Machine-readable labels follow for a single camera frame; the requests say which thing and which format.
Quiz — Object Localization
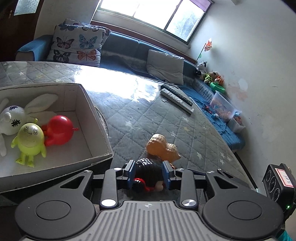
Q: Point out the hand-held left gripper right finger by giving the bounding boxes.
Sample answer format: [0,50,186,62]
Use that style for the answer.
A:
[162,160,249,208]

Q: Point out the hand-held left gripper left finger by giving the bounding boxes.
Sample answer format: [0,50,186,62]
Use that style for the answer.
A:
[59,160,137,208]

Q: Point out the black round toy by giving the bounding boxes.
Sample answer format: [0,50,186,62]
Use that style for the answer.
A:
[121,158,169,193]

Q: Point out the black cardboard box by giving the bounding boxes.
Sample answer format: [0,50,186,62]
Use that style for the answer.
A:
[0,83,114,204]

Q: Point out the red round toy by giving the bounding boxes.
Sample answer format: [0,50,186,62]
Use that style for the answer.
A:
[42,115,79,147]

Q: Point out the green round toy figure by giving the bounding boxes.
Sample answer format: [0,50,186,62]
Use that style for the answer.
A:
[11,119,47,168]

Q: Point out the white rabbit plush toy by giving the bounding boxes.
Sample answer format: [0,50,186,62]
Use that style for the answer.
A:
[0,93,58,157]

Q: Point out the grey quilted desktop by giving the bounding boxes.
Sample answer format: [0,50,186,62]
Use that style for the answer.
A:
[0,61,257,241]

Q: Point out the orange peanut toy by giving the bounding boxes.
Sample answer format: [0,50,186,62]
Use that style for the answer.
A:
[146,134,181,163]

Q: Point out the white remote control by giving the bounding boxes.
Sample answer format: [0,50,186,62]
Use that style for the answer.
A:
[160,88,195,114]

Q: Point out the small clear plastic box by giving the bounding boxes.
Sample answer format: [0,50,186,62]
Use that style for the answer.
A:
[228,111,246,132]

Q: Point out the scattered small toy pieces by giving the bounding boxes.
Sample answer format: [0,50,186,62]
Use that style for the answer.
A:
[202,104,220,119]

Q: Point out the black remote control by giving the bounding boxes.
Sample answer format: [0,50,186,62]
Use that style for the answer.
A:
[161,85,193,106]

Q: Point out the clear plastic storage container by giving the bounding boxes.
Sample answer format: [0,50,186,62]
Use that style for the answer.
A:
[210,90,238,122]

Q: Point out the green bowl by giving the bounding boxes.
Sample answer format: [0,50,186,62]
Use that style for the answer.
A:
[210,82,226,94]

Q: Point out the yellow green plush toy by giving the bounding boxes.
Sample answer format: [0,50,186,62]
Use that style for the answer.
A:
[203,71,219,84]

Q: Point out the white pillow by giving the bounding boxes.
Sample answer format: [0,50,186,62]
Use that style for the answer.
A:
[146,49,185,86]

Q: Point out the black and white cow plush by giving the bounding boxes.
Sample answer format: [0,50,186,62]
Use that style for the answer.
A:
[194,61,208,80]

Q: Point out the blue sofa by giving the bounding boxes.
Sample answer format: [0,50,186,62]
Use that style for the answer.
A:
[16,31,245,151]

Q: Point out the orange pinwheel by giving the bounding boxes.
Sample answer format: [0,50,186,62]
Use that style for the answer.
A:
[198,38,213,63]

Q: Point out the butterfly print pillow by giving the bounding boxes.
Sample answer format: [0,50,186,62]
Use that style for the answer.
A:
[47,24,104,67]
[63,19,111,47]

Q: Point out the window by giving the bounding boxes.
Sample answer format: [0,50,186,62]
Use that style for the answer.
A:
[91,0,214,48]

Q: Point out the purple curtain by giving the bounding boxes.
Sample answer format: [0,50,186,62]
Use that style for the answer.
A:
[190,0,214,11]

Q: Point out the dark wooden door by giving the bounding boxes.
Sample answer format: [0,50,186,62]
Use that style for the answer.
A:
[0,0,44,62]

